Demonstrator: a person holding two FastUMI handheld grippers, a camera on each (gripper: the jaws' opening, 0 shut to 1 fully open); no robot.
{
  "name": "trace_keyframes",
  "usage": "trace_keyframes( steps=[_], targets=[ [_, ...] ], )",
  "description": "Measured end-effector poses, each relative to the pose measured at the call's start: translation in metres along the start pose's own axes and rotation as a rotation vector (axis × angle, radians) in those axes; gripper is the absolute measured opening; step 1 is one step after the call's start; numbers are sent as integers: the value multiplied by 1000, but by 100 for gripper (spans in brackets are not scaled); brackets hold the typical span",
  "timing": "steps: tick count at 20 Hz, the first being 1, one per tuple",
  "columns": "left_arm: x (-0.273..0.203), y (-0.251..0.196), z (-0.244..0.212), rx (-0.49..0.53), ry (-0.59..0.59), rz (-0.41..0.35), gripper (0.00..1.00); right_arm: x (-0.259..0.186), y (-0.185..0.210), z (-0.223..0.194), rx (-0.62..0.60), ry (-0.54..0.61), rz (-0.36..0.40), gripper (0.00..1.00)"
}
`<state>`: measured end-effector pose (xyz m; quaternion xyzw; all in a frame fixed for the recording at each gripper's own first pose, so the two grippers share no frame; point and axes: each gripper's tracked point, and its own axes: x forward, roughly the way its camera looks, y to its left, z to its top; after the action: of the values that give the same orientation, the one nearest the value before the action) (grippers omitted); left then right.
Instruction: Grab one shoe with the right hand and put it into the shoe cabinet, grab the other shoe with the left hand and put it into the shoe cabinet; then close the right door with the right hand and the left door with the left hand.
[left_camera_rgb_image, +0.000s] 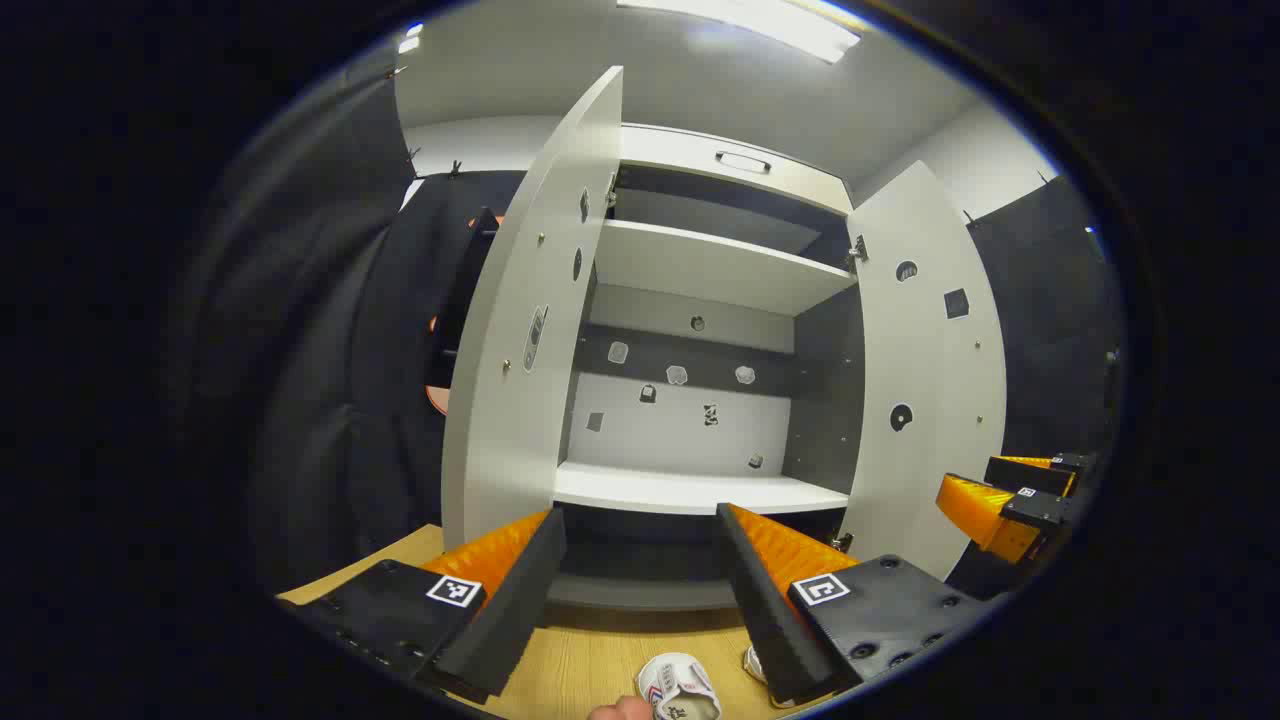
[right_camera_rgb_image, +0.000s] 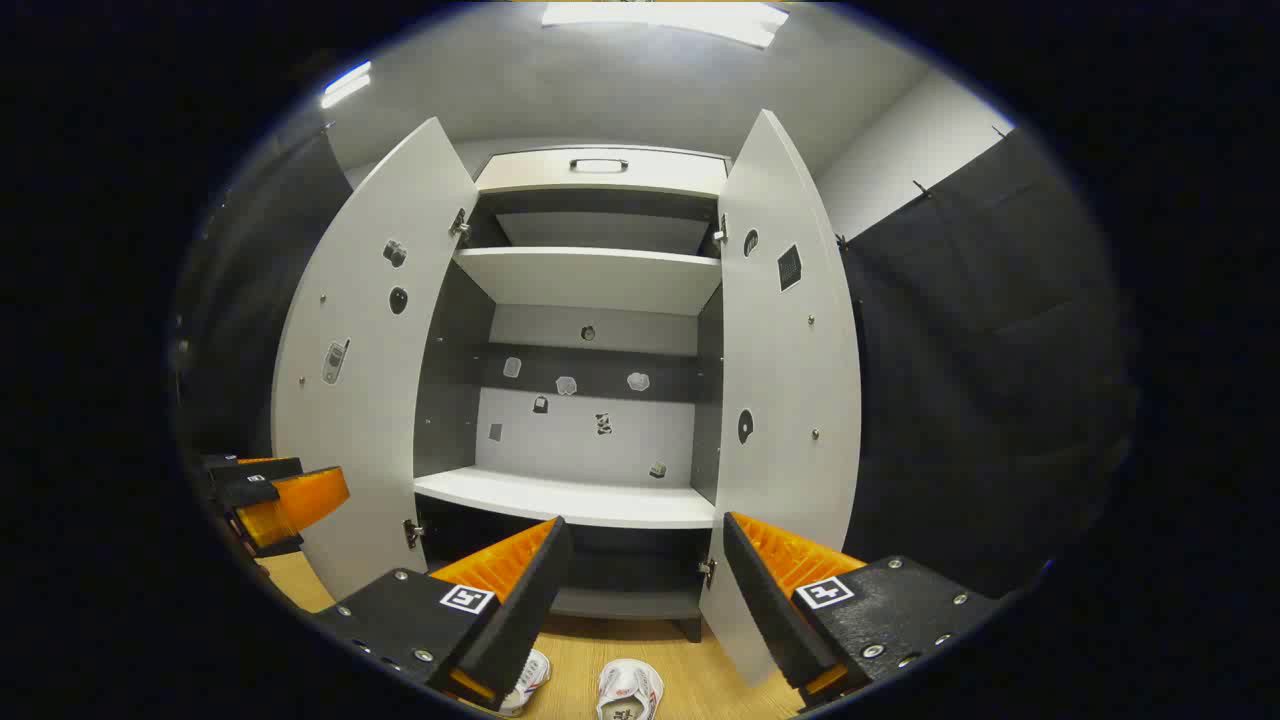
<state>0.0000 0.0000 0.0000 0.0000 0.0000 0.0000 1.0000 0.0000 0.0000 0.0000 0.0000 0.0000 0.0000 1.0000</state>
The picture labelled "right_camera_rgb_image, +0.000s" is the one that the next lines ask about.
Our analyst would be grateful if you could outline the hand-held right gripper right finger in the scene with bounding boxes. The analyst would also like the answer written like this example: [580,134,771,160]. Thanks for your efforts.
[722,512,1001,711]

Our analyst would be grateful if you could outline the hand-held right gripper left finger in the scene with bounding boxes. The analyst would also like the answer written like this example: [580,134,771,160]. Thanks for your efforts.
[310,515,574,713]

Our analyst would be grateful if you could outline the white canvas shoe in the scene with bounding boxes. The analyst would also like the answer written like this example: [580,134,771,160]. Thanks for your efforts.
[596,658,665,720]
[497,648,553,717]

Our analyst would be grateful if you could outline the white cabinet door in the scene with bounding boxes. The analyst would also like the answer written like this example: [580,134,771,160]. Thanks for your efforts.
[270,117,481,601]
[697,108,863,689]

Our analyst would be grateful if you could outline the black backdrop cloth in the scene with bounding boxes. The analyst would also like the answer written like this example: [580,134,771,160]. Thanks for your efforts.
[175,125,1141,601]

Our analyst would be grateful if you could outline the ceiling light panel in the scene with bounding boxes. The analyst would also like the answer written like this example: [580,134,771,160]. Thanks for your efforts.
[542,0,791,49]
[320,60,373,109]

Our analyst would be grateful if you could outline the cabinet drawer with handle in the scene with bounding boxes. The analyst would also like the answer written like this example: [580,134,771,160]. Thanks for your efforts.
[475,147,729,199]

